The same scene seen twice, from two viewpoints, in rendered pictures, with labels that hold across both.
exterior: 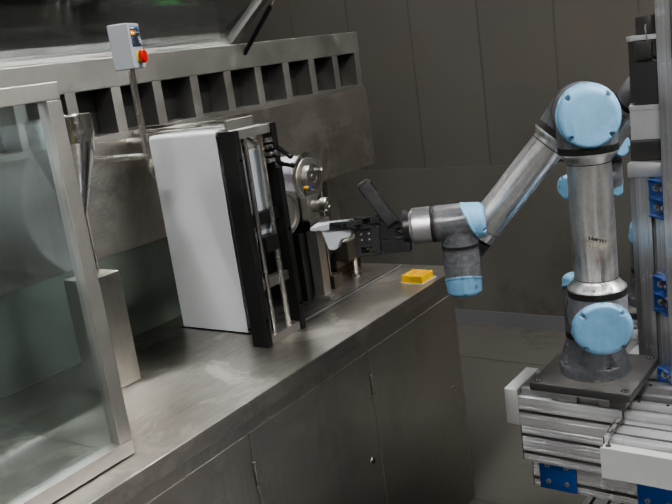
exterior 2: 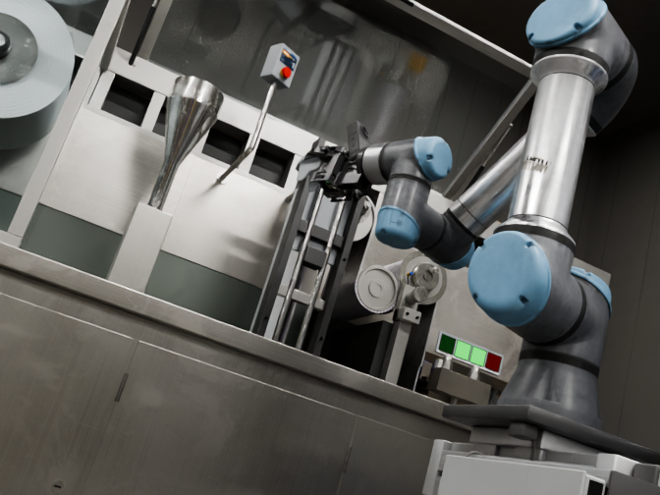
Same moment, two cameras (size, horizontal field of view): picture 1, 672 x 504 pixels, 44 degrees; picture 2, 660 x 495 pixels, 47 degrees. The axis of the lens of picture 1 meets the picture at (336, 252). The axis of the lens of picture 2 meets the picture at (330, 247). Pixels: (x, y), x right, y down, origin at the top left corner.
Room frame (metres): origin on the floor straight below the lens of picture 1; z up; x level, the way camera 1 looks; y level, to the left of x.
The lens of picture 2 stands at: (0.61, -0.88, 0.64)
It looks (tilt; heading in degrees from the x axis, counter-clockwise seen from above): 17 degrees up; 36
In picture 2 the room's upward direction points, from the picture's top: 17 degrees clockwise
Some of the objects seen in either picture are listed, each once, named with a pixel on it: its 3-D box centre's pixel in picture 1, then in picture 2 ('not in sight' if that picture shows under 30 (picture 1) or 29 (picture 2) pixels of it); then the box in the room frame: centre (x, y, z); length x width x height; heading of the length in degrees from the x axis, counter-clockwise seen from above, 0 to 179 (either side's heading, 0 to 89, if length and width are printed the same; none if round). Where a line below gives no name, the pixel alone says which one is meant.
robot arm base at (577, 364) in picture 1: (593, 348); (552, 394); (1.73, -0.54, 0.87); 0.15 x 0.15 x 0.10
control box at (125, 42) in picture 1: (129, 46); (282, 66); (1.94, 0.40, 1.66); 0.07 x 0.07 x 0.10; 80
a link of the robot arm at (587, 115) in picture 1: (592, 220); (552, 156); (1.59, -0.51, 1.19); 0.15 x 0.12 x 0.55; 169
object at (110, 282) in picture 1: (90, 268); (154, 206); (1.84, 0.56, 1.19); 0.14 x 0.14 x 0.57
